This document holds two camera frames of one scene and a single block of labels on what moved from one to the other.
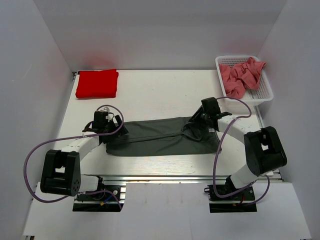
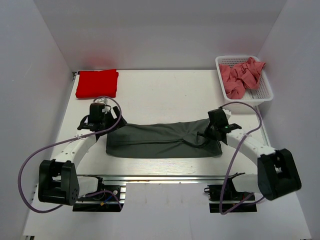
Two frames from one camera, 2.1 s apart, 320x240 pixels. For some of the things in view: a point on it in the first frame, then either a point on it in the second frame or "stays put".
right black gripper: x=196 y=117 → x=208 y=133
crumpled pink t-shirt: x=241 y=75 stays put
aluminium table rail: x=170 y=179 stays put
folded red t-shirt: x=97 y=84 stays put
